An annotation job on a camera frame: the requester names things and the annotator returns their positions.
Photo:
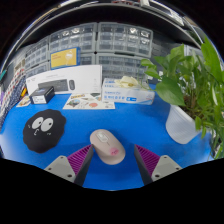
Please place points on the small white sticker sheet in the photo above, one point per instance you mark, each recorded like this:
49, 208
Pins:
23, 101

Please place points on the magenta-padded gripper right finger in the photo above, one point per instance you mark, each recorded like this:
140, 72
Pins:
156, 166

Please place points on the dark overhead shelf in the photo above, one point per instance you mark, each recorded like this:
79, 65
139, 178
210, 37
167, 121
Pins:
110, 13

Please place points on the small yellow object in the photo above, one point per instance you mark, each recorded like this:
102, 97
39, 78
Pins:
24, 92

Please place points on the white keyboard and mouse box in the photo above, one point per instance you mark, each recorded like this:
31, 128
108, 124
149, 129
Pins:
83, 78

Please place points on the small black box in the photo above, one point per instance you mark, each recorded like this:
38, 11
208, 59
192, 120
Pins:
41, 95

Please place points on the black mouse pad with eyes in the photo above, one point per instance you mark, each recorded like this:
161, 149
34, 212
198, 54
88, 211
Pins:
45, 133

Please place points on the yellow box with blue edge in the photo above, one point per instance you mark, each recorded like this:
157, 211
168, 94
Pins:
65, 58

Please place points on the beige computer mouse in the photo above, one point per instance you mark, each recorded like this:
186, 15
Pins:
106, 146

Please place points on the green leafy plant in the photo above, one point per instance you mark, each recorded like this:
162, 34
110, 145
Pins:
196, 83

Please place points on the navy dotted cloth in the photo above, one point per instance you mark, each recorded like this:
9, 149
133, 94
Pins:
6, 111

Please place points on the red and white checkered cloth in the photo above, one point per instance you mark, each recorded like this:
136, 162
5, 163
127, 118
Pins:
16, 91

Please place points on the white ribbed plant pot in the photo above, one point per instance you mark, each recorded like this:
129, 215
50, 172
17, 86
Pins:
180, 126

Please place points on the white and blue glove box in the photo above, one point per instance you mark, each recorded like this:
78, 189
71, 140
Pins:
126, 95

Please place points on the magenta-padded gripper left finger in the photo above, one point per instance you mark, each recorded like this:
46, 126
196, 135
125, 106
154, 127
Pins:
68, 166

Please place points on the grey small-parts drawer cabinets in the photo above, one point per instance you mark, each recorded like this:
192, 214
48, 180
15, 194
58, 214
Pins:
120, 38

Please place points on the cream disposable gloves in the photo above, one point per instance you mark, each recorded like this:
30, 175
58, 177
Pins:
128, 82

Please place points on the large white sticker sheet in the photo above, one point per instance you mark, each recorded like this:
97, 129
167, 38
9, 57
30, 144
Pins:
86, 101

